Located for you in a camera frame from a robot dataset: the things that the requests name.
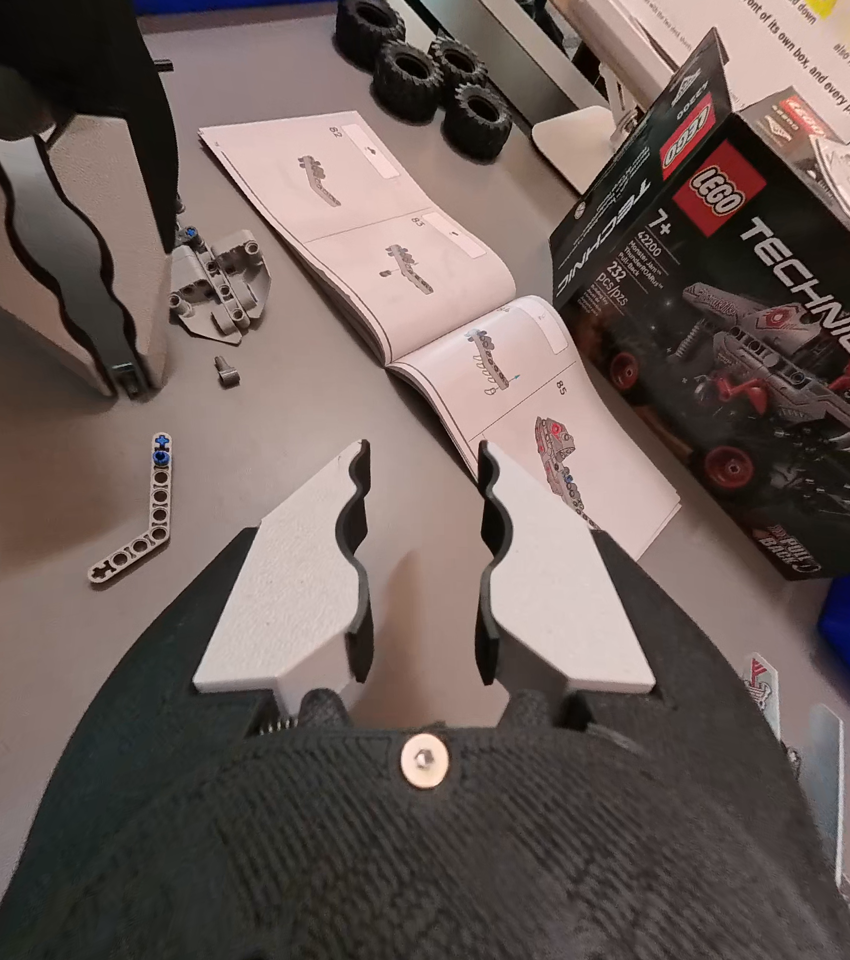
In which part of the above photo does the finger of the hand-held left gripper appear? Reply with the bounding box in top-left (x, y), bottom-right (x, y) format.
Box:
top-left (0, 120), bottom-right (117, 399)
top-left (42, 112), bottom-right (171, 395)

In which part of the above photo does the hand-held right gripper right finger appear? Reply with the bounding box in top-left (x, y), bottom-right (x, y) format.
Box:
top-left (473, 440), bottom-right (657, 714)

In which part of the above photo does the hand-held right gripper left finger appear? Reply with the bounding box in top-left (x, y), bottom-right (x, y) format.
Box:
top-left (192, 438), bottom-right (375, 714)

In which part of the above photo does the grey angled beam blue pin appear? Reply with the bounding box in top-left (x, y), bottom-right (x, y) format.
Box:
top-left (87, 432), bottom-right (173, 586)

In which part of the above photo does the white instruction booklet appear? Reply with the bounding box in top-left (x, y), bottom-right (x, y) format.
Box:
top-left (198, 111), bottom-right (682, 562)

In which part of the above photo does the grey brick assembly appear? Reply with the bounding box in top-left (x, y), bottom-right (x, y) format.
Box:
top-left (168, 213), bottom-right (273, 348)

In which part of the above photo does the sticker sheet with red print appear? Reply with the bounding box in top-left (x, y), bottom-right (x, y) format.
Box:
top-left (742, 651), bottom-right (782, 744)

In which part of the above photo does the black toy car box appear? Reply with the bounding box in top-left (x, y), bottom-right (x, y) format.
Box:
top-left (548, 28), bottom-right (850, 582)

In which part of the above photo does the pale sticker strip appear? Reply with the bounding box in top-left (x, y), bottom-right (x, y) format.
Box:
top-left (806, 703), bottom-right (846, 894)

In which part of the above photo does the small dark toy box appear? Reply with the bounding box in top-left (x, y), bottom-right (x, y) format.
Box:
top-left (740, 90), bottom-right (846, 147)

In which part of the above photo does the white instruction sign board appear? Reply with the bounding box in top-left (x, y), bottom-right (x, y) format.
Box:
top-left (567, 0), bottom-right (850, 144)

